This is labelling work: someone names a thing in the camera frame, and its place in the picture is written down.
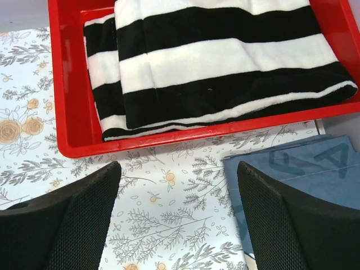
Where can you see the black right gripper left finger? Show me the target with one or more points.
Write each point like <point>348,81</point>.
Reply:
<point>63,229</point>

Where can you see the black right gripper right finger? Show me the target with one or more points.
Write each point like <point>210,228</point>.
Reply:
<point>290,229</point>

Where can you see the grey blue folded shirt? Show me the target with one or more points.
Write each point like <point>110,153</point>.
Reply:
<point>323,166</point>

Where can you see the red plastic tray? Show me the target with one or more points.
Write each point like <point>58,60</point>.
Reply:
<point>78,129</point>

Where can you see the floral patterned table mat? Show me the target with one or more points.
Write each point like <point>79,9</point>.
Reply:
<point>173,209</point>

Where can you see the black white striped shirt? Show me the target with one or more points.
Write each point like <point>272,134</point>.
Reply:
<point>158,66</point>

